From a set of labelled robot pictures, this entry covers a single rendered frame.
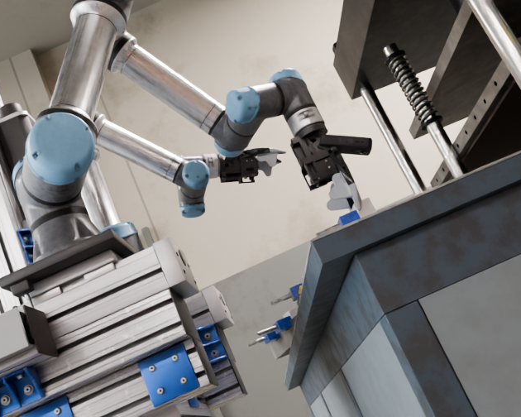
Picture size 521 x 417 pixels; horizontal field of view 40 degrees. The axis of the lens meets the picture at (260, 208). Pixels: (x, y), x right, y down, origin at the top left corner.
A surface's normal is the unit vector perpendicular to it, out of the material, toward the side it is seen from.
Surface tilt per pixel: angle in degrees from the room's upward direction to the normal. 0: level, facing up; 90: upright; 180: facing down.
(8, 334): 90
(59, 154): 95
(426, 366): 90
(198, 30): 90
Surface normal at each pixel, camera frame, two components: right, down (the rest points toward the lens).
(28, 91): -0.11, -0.28
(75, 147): 0.34, -0.33
